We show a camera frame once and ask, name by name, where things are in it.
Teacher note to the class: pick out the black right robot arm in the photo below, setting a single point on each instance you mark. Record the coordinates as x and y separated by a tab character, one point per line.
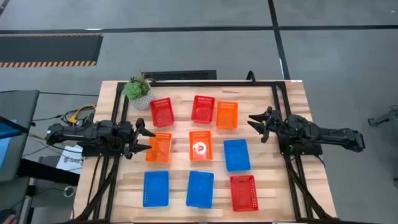
326	134

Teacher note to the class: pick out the blue screen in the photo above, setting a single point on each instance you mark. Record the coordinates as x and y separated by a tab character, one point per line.
4	146

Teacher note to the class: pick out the green succulent in white pot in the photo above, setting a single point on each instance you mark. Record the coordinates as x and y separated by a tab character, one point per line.
138	91

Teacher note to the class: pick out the blue plastic basket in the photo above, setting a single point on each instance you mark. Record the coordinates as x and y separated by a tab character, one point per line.
237	155
155	188
200	189

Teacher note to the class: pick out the white printed paper sheet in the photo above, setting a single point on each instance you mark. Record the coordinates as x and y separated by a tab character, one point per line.
70	160

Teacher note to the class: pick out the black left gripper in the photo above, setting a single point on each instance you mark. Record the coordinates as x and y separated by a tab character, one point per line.
127	135

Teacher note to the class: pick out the black hazard-striped floor mat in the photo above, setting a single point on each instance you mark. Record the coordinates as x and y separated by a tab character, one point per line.
49	48

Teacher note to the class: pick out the orange plastic basket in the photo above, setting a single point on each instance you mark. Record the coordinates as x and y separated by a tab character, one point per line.
201	138
227	115
161	151

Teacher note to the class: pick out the grey wheeled stand base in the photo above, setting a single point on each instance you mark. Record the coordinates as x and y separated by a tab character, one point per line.
387	118

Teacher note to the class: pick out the red plastic basket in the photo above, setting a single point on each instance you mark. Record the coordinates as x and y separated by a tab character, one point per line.
203	109
244	193
161	112

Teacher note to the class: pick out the person's hand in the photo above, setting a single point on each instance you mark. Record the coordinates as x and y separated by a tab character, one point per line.
9	219

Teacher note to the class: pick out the grey cabinet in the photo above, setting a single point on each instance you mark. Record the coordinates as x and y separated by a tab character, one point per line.
46	196

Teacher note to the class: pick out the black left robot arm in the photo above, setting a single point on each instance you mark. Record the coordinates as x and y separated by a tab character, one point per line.
93	132

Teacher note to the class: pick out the black floor grate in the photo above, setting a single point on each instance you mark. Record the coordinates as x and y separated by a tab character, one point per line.
180	75

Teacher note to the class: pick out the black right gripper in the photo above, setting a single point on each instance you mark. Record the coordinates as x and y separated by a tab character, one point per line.
277	125

